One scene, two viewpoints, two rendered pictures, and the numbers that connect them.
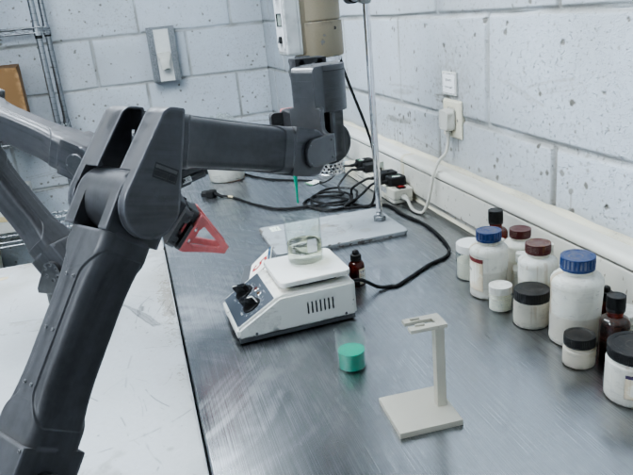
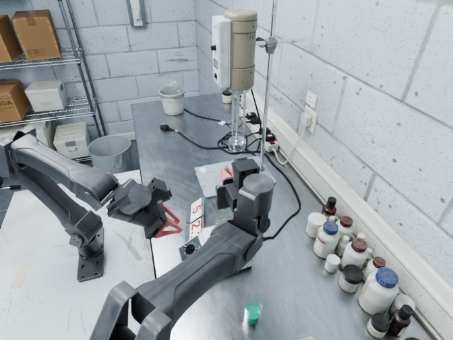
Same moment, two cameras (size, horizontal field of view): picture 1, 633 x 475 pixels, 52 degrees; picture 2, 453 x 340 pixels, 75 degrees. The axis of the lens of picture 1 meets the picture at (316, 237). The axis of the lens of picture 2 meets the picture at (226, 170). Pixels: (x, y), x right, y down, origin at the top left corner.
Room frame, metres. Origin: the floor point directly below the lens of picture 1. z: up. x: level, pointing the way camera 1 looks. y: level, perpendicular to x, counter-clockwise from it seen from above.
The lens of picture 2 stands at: (0.44, 0.06, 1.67)
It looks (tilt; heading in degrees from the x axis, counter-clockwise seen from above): 37 degrees down; 357
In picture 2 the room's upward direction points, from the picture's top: straight up
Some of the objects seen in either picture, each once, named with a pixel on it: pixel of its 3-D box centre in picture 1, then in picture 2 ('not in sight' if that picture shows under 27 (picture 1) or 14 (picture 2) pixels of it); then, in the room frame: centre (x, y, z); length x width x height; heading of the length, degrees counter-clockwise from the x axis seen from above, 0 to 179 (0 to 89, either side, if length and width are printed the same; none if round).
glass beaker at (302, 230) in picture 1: (301, 238); (225, 224); (1.03, 0.02, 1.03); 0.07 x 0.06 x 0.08; 69
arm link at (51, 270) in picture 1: (66, 270); (85, 230); (1.05, 0.43, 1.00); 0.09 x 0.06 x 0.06; 157
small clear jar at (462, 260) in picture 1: (472, 259); (315, 225); (1.09, -0.28, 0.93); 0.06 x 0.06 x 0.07
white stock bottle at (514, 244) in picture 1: (519, 254); (342, 231); (1.05, -0.35, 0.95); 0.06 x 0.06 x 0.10
